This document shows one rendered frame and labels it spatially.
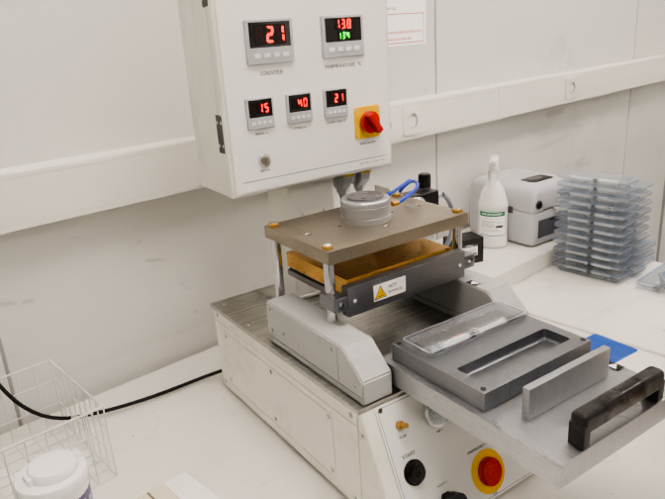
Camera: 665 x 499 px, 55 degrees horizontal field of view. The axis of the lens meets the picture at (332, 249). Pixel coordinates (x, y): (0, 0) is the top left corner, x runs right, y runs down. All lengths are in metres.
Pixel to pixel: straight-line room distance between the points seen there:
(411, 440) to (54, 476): 0.45
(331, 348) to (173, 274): 0.58
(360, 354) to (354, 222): 0.22
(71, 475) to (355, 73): 0.75
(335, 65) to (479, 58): 0.94
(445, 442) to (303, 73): 0.60
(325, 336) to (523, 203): 1.04
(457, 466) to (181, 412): 0.53
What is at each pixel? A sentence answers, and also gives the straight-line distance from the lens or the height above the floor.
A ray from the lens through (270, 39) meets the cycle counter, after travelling 1.03.
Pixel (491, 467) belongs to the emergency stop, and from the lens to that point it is 0.98.
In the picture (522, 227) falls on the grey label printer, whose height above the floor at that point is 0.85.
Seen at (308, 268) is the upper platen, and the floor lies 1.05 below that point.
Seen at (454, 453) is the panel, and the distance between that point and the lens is 0.95.
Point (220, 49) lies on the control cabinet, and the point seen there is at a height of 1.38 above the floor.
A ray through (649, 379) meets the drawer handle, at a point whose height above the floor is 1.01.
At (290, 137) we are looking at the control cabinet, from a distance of 1.06.
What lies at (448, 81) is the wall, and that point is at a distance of 1.88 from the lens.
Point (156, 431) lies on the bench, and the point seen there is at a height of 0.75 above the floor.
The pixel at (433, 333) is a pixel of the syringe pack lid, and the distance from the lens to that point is 0.87.
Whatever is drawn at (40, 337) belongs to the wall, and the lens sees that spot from 1.30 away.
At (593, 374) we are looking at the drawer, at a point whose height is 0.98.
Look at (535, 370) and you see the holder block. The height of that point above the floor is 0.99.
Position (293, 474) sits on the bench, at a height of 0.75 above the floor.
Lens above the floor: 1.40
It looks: 19 degrees down
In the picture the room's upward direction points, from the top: 4 degrees counter-clockwise
